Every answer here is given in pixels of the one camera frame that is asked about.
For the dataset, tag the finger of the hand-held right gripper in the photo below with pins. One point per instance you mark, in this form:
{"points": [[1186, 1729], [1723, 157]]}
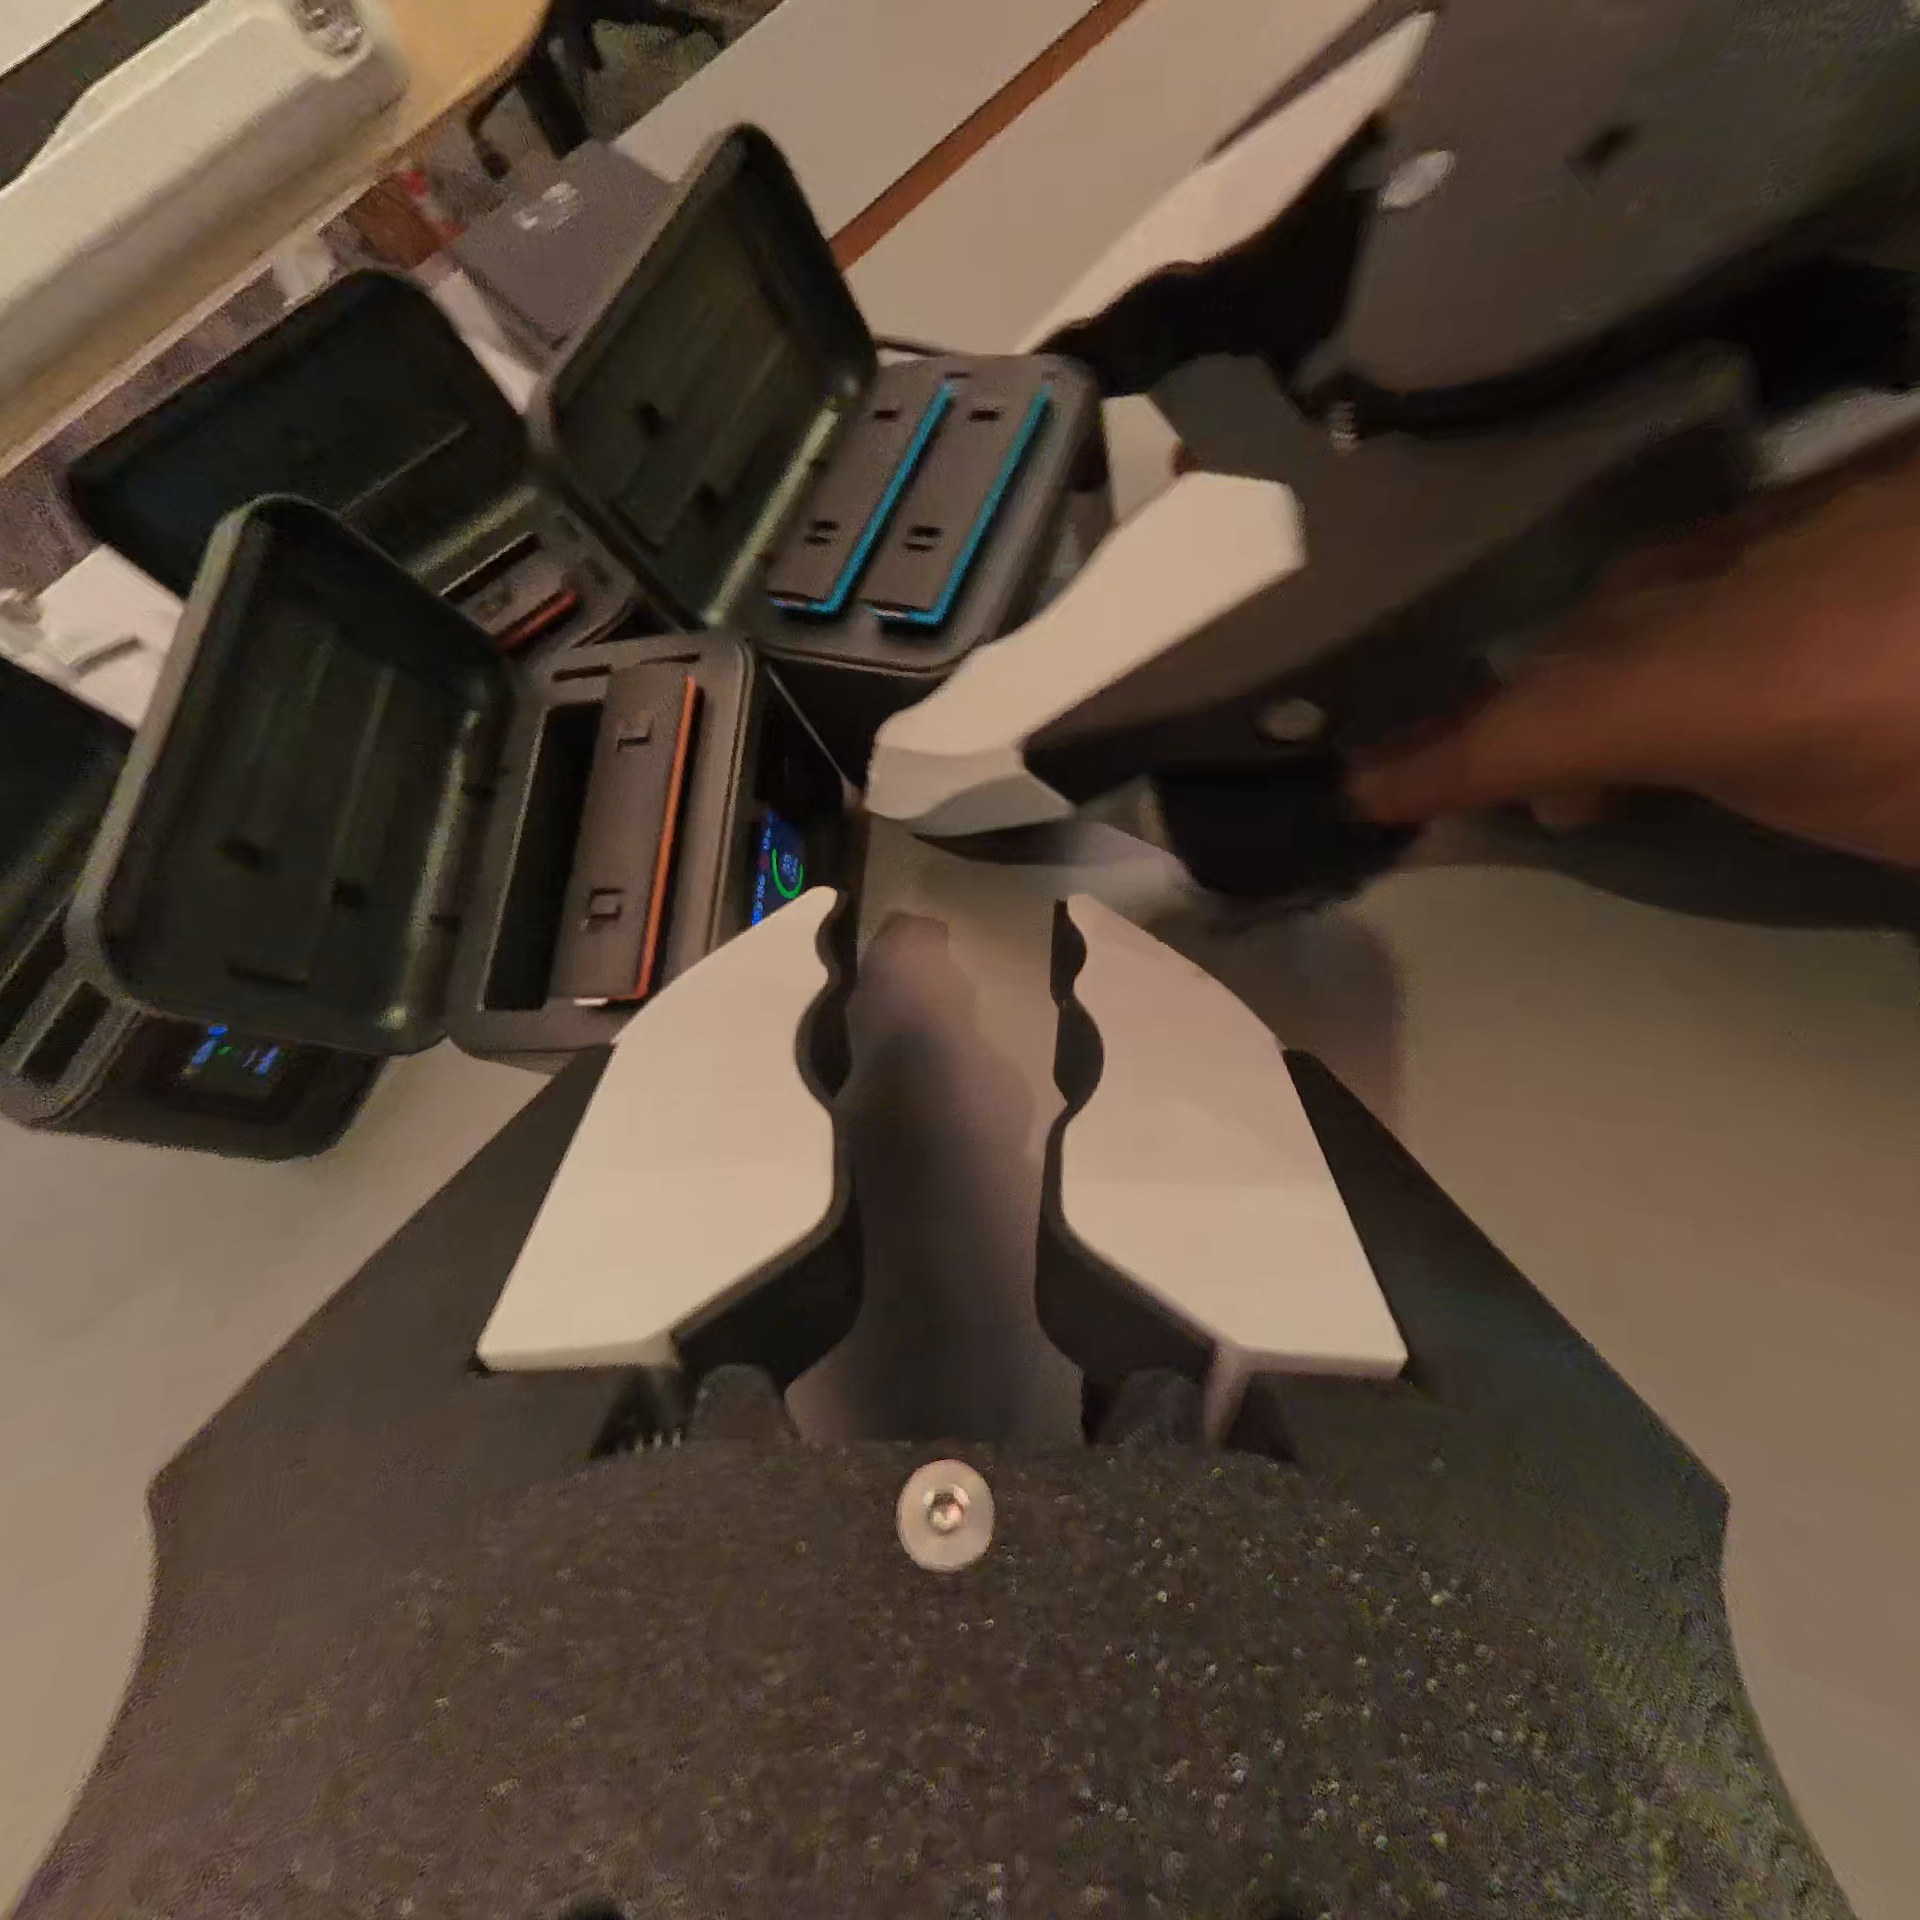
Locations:
{"points": [[1247, 194], [1112, 645]]}

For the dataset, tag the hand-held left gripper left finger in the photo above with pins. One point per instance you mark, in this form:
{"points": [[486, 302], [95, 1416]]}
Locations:
{"points": [[690, 1186]]}

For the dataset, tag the blue-edged black battery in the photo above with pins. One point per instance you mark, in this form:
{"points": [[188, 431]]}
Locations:
{"points": [[872, 511], [968, 527]]}

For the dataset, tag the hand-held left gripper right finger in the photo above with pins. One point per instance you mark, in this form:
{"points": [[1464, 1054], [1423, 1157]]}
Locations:
{"points": [[1216, 1186]]}

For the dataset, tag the black battery charger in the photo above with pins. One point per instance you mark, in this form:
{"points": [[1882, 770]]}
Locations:
{"points": [[706, 376], [331, 421], [121, 1095], [299, 779]]}

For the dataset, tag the black usb hub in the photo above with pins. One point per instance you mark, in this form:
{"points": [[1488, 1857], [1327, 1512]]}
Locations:
{"points": [[555, 256]]}

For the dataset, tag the red-edged black battery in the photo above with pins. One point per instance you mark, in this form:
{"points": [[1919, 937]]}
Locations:
{"points": [[535, 615], [644, 842]]}

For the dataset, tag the wooden sign board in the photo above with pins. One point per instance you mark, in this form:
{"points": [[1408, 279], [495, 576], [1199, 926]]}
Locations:
{"points": [[481, 59]]}

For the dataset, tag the person's right hand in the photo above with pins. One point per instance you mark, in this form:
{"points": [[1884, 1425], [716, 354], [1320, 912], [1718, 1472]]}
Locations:
{"points": [[1711, 674]]}

